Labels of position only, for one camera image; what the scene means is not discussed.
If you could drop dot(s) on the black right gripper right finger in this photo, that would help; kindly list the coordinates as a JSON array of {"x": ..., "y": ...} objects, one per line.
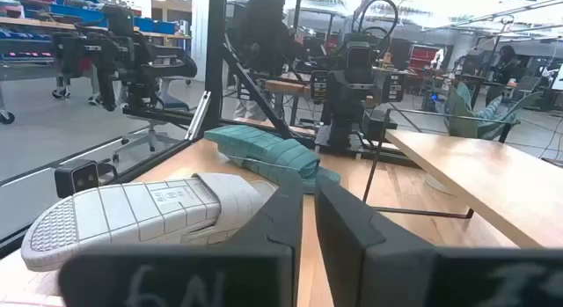
[{"x": 374, "y": 272}]

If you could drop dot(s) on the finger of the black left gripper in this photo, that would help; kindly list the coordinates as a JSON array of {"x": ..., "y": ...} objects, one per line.
[
  {"x": 338, "y": 118},
  {"x": 356, "y": 118}
]

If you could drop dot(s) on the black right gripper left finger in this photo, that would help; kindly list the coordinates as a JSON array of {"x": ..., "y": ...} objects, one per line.
[{"x": 246, "y": 272}]

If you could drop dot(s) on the green rubber slides pair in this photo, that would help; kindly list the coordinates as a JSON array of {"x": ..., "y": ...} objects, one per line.
[{"x": 272, "y": 155}]

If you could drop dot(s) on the grey rubber slides pair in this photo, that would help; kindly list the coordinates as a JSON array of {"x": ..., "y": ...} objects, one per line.
[{"x": 132, "y": 214}]

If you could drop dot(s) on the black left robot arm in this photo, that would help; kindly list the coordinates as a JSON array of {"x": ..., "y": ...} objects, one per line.
[{"x": 376, "y": 124}]

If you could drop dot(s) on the red cabinet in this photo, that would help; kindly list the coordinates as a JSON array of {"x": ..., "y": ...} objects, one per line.
[{"x": 424, "y": 56}]

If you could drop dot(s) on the wooden workbench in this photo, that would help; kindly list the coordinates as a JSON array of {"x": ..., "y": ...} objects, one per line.
[{"x": 286, "y": 87}]

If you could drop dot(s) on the green snake plant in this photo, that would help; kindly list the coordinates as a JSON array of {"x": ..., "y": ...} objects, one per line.
[{"x": 462, "y": 109}]

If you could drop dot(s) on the person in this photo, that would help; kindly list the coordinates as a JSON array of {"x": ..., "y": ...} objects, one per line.
[
  {"x": 506, "y": 69},
  {"x": 264, "y": 38}
]

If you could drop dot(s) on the storage rack with blue bins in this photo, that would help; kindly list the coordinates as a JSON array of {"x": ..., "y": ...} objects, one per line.
[{"x": 75, "y": 12}]

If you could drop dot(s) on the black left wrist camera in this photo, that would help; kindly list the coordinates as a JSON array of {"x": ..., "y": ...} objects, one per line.
[{"x": 359, "y": 58}]

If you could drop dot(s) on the black overhead camera frame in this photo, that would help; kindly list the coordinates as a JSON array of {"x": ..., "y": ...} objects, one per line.
[{"x": 215, "y": 56}]

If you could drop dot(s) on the silver aluminium bracket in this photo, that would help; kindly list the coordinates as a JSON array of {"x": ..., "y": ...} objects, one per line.
[{"x": 198, "y": 115}]

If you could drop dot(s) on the black table-level camera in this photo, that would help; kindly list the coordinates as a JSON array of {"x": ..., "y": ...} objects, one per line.
[{"x": 77, "y": 178}]

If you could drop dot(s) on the office chair with grey frame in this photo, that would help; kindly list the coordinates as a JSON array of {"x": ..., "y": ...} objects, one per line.
[{"x": 149, "y": 65}]

